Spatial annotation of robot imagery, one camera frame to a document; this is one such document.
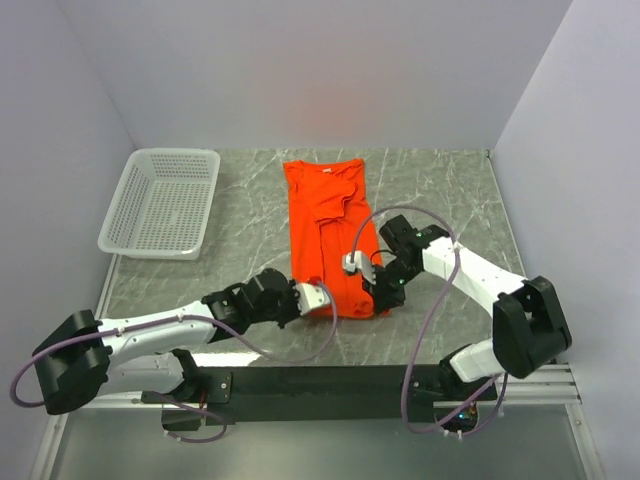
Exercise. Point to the aluminium frame rail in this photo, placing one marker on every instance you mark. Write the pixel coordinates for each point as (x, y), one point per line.
(551, 385)

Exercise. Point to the orange t-shirt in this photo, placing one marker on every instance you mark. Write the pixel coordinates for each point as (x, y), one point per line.
(327, 206)

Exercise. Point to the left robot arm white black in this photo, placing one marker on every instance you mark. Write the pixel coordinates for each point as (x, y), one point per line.
(86, 357)

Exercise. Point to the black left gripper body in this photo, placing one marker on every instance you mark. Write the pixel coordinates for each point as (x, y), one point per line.
(285, 309)

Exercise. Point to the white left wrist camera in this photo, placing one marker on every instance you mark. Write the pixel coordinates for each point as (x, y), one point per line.
(311, 296)

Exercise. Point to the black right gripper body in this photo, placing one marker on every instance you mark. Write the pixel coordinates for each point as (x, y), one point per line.
(391, 281)

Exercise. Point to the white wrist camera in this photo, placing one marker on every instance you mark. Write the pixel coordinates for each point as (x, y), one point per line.
(311, 296)
(357, 262)

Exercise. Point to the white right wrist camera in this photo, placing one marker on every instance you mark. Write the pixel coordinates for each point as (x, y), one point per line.
(357, 262)

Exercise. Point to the white perforated plastic basket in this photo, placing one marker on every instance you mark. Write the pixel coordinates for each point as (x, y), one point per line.
(161, 205)

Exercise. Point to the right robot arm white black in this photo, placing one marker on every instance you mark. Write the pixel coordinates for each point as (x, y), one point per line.
(529, 328)

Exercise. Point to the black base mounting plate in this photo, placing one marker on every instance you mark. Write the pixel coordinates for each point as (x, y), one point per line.
(314, 393)

